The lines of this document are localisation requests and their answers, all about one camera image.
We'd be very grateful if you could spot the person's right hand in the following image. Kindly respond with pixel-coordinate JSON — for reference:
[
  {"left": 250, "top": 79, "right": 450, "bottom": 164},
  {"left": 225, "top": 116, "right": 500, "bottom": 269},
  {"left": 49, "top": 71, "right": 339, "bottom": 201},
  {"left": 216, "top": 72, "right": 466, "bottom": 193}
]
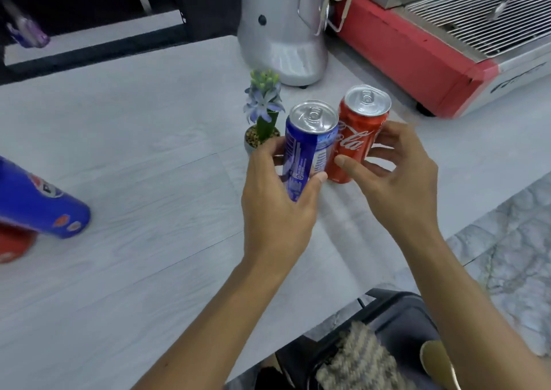
[{"left": 334, "top": 122, "right": 441, "bottom": 249}]

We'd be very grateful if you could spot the person's left hand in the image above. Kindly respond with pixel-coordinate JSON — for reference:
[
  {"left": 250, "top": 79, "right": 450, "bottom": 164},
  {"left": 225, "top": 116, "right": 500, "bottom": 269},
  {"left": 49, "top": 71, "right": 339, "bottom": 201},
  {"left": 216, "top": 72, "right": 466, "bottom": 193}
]
[{"left": 241, "top": 137, "right": 329, "bottom": 267}]

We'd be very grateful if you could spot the red soda can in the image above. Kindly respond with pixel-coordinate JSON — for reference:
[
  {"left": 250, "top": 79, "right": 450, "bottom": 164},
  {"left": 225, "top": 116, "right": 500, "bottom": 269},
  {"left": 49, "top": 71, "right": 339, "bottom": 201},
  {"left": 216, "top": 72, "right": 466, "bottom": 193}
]
[{"left": 325, "top": 84, "right": 392, "bottom": 185}]

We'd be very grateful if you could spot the blue soda can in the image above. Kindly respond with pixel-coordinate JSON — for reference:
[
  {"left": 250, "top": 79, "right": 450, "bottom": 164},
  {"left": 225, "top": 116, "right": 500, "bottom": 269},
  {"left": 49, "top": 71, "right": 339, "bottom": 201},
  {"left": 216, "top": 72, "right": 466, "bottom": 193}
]
[{"left": 282, "top": 99, "right": 340, "bottom": 204}]

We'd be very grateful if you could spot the person's left forearm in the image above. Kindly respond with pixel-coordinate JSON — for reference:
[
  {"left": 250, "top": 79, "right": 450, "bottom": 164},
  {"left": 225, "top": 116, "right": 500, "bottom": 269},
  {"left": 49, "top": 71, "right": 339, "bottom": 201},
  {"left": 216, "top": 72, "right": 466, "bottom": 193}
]
[{"left": 129, "top": 254, "right": 302, "bottom": 390}]

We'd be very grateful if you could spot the person's right forearm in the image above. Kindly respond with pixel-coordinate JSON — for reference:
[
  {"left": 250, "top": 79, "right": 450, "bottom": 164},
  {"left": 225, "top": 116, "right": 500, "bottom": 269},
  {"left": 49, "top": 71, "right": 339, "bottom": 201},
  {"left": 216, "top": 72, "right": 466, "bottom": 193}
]
[{"left": 398, "top": 231, "right": 546, "bottom": 390}]

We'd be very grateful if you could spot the small potted blue flower plant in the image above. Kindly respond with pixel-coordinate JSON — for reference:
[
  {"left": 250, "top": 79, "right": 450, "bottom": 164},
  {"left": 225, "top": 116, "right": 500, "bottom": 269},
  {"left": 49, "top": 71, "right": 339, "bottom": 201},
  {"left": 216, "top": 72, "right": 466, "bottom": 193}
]
[{"left": 243, "top": 69, "right": 286, "bottom": 156}]

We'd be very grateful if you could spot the red espresso machine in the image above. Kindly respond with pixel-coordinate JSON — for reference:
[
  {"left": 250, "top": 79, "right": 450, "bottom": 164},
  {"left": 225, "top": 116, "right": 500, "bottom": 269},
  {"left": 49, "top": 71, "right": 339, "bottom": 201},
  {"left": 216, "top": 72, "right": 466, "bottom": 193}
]
[{"left": 326, "top": 0, "right": 551, "bottom": 120}]

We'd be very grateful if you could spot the black chair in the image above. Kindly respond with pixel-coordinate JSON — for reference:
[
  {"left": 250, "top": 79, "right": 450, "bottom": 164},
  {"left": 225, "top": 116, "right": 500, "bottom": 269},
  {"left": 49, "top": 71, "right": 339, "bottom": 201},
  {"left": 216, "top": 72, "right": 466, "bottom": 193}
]
[{"left": 254, "top": 288, "right": 445, "bottom": 390}]

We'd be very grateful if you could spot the silver coffee grinder machine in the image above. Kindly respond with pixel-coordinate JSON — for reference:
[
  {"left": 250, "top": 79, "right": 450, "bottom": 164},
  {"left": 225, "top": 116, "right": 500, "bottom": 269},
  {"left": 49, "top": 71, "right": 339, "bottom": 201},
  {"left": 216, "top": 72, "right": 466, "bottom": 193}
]
[{"left": 237, "top": 0, "right": 341, "bottom": 89}]

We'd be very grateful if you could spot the silver metal jug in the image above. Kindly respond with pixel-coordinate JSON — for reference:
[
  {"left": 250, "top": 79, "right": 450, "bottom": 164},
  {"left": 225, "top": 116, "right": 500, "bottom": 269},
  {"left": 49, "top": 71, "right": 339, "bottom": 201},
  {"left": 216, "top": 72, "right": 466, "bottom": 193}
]
[{"left": 297, "top": 0, "right": 354, "bottom": 37}]

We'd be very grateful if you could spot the beige knitted cloth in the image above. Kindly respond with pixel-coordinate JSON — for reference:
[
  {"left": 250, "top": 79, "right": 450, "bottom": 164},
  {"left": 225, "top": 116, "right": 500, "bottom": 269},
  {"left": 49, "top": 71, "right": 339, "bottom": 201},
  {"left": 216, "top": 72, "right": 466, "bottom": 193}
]
[{"left": 316, "top": 320, "right": 417, "bottom": 390}]

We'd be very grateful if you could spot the yellow rounded object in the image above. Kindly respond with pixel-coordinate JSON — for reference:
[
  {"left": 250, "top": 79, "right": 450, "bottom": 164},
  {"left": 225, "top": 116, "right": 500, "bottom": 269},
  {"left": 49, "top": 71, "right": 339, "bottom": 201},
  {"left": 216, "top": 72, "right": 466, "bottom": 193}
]
[{"left": 419, "top": 340, "right": 462, "bottom": 390}]

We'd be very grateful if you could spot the large blue printed can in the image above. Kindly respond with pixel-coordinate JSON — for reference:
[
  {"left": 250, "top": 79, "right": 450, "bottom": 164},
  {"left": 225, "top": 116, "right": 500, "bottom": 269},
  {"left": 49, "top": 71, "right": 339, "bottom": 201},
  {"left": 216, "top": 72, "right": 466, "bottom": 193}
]
[{"left": 0, "top": 155, "right": 92, "bottom": 239}]

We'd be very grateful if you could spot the red printed can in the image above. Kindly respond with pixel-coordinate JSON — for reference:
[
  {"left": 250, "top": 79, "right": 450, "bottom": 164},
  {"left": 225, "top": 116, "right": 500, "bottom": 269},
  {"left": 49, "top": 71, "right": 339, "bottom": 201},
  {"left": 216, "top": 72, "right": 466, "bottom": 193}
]
[{"left": 0, "top": 224, "right": 38, "bottom": 265}]

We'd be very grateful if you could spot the purple plastic object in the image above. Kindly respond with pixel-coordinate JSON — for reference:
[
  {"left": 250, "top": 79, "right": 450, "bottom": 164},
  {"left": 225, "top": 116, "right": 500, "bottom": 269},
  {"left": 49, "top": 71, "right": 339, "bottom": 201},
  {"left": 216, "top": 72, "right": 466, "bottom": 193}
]
[{"left": 0, "top": 0, "right": 52, "bottom": 50}]

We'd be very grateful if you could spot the black table frame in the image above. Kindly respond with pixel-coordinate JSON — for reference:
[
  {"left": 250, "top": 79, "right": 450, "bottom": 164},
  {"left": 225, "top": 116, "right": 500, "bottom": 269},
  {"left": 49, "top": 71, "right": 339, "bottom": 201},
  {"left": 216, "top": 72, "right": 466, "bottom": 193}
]
[{"left": 0, "top": 0, "right": 242, "bottom": 86}]

